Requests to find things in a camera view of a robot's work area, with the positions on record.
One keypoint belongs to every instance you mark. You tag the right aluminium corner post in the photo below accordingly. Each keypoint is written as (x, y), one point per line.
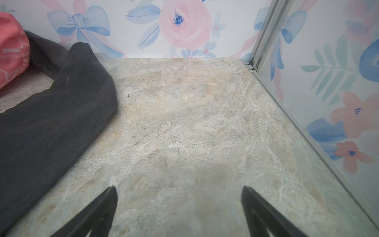
(271, 26)

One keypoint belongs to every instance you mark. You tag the black cloth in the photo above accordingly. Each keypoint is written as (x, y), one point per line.
(44, 136)

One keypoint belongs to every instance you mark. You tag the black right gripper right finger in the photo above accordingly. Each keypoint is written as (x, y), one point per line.
(263, 219)

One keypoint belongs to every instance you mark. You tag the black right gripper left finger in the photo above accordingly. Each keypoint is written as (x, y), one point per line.
(95, 220)

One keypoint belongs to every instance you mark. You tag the pink patterned cloth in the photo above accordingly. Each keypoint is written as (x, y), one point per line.
(15, 49)

